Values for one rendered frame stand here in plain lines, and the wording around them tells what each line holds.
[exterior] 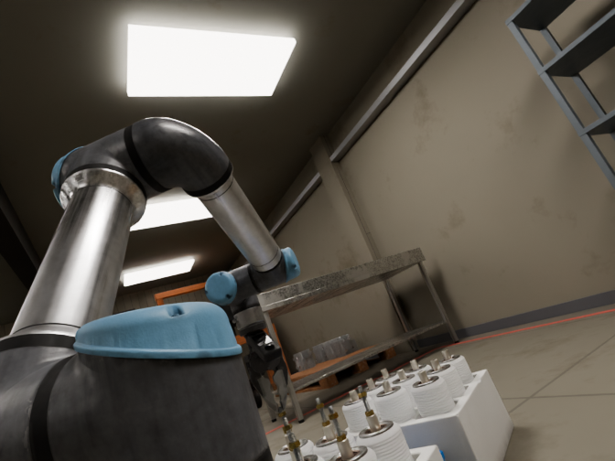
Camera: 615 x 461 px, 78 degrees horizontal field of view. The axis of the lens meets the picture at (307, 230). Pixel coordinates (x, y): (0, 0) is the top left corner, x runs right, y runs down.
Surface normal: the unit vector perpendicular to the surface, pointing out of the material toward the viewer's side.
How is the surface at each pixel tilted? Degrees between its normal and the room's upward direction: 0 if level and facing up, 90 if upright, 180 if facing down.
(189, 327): 87
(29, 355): 63
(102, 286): 86
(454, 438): 90
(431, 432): 90
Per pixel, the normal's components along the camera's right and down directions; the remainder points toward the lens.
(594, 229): -0.84, 0.18
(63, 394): -0.31, -0.58
